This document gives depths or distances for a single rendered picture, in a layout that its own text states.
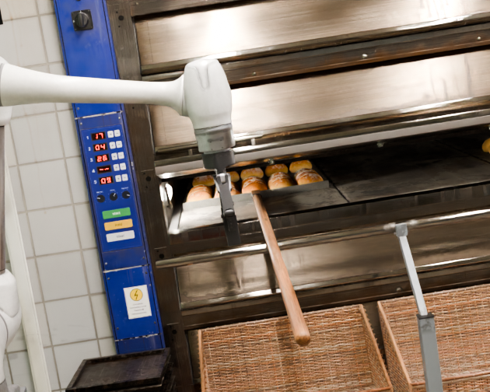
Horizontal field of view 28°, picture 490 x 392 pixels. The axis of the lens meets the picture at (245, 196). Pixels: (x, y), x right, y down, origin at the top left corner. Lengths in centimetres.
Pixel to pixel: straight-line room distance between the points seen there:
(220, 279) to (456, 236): 80
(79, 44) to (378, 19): 95
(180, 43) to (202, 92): 94
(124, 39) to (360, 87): 77
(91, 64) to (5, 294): 93
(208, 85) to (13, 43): 112
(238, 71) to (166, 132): 30
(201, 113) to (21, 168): 113
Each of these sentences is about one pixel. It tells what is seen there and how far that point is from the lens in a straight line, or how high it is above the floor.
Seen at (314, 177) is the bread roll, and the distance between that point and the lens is 365.
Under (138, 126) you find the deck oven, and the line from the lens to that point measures 317.
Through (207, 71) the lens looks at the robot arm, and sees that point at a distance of 222.
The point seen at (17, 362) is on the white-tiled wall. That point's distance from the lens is 338.
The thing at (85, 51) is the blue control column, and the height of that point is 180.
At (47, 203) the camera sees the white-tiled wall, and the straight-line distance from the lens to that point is 323.
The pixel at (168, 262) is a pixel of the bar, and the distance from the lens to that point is 284.
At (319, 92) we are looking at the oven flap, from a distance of 318.
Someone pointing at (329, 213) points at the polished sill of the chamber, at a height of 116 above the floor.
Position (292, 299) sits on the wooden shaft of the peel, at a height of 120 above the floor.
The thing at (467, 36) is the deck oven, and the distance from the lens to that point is 325.
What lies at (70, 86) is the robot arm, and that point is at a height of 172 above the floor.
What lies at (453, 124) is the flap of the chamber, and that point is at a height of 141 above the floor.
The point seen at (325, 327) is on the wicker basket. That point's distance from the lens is 325.
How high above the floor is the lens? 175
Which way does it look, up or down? 9 degrees down
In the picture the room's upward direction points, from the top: 9 degrees counter-clockwise
